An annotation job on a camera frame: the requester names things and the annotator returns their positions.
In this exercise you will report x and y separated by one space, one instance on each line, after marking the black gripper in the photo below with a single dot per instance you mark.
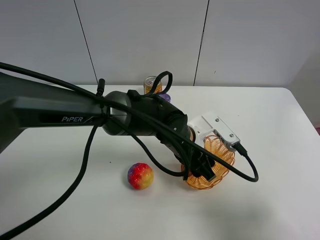
193 160

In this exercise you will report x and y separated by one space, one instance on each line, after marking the rainbow strawberry toy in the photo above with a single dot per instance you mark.
140 176

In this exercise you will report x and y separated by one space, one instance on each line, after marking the gold drink can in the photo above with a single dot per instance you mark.
148 84

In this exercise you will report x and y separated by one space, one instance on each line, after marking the white purple-capped cylinder container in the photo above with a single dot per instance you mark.
166 97

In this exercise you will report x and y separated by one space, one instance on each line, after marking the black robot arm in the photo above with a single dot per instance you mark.
27 104

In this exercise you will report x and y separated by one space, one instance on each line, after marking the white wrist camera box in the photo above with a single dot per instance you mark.
210 123

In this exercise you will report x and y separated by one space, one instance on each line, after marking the woven orange basket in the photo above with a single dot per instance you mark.
215 146

